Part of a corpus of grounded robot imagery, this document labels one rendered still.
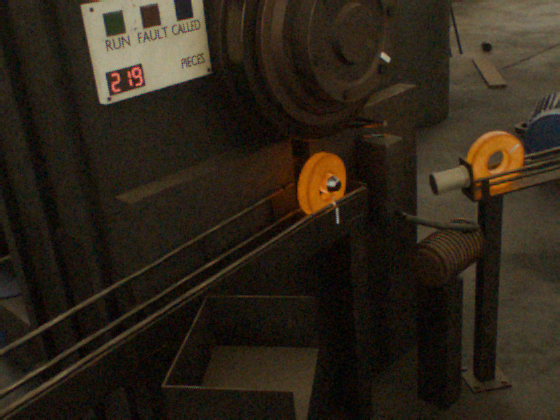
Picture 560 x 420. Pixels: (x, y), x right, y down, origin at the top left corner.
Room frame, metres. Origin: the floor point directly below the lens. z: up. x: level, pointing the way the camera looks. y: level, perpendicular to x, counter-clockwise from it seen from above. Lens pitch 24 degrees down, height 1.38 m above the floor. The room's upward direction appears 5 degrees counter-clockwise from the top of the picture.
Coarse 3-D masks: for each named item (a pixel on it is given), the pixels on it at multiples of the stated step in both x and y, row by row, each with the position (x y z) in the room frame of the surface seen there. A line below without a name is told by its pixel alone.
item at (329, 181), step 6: (294, 168) 1.57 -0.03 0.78; (300, 168) 1.56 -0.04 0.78; (324, 174) 1.51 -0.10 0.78; (330, 174) 1.50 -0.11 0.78; (324, 180) 1.49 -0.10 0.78; (330, 180) 1.48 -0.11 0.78; (336, 180) 1.48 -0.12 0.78; (324, 186) 1.48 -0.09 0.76; (330, 186) 1.48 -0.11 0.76; (336, 186) 1.48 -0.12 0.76; (330, 192) 1.48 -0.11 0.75
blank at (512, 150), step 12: (492, 132) 1.69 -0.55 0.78; (504, 132) 1.70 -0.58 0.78; (480, 144) 1.66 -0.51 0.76; (492, 144) 1.67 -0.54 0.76; (504, 144) 1.68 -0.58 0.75; (516, 144) 1.68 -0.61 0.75; (468, 156) 1.68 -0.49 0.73; (480, 156) 1.66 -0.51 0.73; (504, 156) 1.70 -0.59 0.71; (516, 156) 1.68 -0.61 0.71; (480, 168) 1.66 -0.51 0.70; (504, 168) 1.68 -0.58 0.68; (492, 180) 1.67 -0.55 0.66
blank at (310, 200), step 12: (312, 156) 1.52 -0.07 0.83; (324, 156) 1.51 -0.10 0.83; (336, 156) 1.54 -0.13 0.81; (312, 168) 1.48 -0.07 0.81; (324, 168) 1.50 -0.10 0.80; (336, 168) 1.54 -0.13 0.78; (300, 180) 1.48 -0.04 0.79; (312, 180) 1.47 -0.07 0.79; (300, 192) 1.47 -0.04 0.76; (312, 192) 1.46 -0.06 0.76; (324, 192) 1.54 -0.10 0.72; (336, 192) 1.53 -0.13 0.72; (300, 204) 1.47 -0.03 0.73; (312, 204) 1.46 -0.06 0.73; (324, 204) 1.49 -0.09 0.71
